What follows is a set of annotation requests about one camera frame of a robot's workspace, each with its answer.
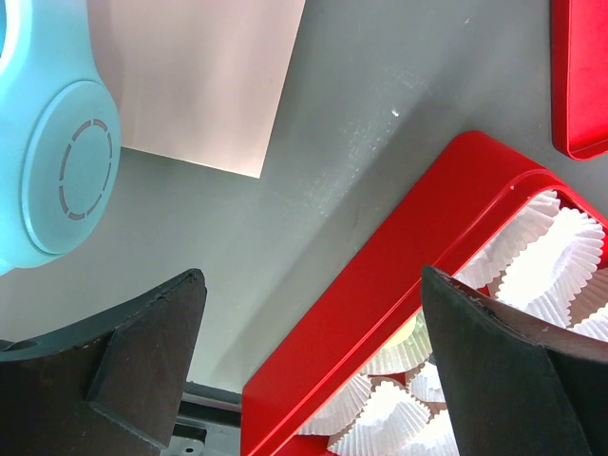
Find light blue headphones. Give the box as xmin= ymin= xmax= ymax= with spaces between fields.
xmin=1 ymin=1 xmax=122 ymax=274

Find pink notebook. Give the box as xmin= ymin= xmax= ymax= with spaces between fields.
xmin=87 ymin=0 xmax=304 ymax=178

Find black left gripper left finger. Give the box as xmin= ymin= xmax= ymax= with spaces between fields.
xmin=1 ymin=269 xmax=207 ymax=455

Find white paper cup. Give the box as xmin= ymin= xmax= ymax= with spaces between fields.
xmin=360 ymin=322 xmax=432 ymax=375
xmin=409 ymin=363 xmax=446 ymax=403
xmin=455 ymin=190 xmax=605 ymax=328
xmin=567 ymin=270 xmax=608 ymax=342
xmin=297 ymin=370 xmax=460 ymax=455

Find green macaron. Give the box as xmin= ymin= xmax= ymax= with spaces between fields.
xmin=390 ymin=310 xmax=426 ymax=345

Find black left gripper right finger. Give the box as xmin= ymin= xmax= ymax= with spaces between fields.
xmin=422 ymin=266 xmax=607 ymax=455

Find red cookie box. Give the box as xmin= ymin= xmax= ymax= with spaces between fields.
xmin=240 ymin=131 xmax=607 ymax=455

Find red box lid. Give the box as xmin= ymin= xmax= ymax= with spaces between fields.
xmin=550 ymin=0 xmax=607 ymax=162

